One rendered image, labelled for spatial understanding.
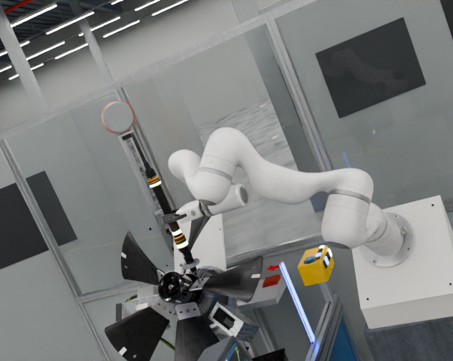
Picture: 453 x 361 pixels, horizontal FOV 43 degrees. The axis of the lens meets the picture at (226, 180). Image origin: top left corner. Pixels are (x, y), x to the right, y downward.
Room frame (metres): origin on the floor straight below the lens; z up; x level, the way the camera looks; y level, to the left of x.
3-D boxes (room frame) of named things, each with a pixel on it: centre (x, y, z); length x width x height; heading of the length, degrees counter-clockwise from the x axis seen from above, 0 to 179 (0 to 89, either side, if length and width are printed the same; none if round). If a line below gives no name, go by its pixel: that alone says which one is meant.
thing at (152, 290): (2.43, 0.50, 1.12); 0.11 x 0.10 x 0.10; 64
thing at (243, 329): (2.12, 0.19, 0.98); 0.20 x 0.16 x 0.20; 154
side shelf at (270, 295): (2.66, 0.11, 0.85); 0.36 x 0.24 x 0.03; 64
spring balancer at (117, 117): (2.83, 0.36, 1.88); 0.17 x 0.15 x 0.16; 64
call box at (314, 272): (2.23, -0.21, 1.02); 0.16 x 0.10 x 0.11; 154
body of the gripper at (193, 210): (2.07, 0.15, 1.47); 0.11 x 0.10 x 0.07; 64
